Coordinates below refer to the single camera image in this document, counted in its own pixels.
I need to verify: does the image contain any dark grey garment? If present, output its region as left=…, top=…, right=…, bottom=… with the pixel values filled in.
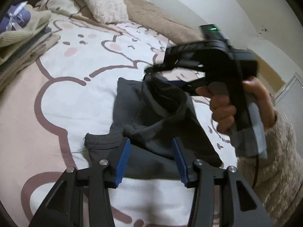
left=84, top=73, right=223, bottom=179

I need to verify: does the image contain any person's right forearm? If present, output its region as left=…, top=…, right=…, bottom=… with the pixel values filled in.
left=237, top=112, right=303, bottom=223

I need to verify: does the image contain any person's right hand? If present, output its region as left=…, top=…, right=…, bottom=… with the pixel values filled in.
left=196, top=76, right=277, bottom=135

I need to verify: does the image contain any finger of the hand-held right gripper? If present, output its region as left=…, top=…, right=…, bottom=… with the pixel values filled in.
left=144, top=42, right=209, bottom=74
left=169, top=74, right=213, bottom=95

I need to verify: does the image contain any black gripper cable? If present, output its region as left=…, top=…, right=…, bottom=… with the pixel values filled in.
left=251, top=155, right=259, bottom=188

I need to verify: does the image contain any white louvred closet door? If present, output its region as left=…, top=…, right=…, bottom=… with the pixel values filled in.
left=275, top=74, right=303, bottom=114

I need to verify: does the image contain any bear print bed sheet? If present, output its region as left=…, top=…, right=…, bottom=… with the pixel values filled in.
left=0, top=0, right=239, bottom=227

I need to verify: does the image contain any purple ribbon garment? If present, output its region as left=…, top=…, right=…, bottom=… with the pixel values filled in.
left=0, top=0, right=32, bottom=32

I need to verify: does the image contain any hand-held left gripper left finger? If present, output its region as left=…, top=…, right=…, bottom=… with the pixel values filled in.
left=28, top=138, right=131, bottom=227

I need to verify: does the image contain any stack of folded clothes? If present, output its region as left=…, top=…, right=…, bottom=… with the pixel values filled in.
left=0, top=1, right=61, bottom=93

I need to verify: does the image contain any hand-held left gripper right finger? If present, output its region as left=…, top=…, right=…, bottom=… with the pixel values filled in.
left=172, top=137, right=274, bottom=227

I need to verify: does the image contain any beige fleece blanket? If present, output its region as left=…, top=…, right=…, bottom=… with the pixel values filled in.
left=116, top=0, right=206, bottom=45

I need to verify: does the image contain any fluffy white pillow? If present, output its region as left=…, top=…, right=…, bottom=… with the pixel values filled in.
left=72, top=0, right=129, bottom=24

